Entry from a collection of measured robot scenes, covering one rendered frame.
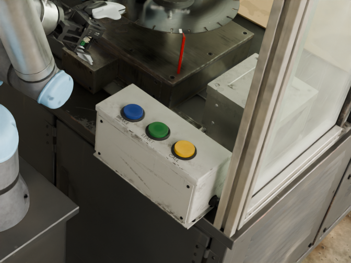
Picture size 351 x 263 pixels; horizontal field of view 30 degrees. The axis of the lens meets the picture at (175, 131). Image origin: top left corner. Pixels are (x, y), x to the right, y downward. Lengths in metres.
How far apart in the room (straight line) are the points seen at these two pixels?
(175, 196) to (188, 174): 0.09
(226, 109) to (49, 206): 0.43
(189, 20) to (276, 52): 0.53
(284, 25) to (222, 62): 0.65
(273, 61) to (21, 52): 0.43
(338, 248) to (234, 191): 1.17
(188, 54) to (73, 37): 0.31
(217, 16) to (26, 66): 0.54
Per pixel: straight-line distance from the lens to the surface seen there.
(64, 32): 1.39
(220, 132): 1.48
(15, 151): 1.23
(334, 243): 2.41
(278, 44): 1.03
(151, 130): 1.29
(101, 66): 1.57
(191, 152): 1.26
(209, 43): 1.64
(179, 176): 1.26
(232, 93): 1.42
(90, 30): 1.43
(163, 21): 1.51
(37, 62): 1.20
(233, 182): 1.25
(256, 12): 1.98
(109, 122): 1.35
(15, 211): 1.31
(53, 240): 1.40
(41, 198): 1.37
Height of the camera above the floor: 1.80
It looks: 43 degrees down
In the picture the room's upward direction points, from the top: 10 degrees clockwise
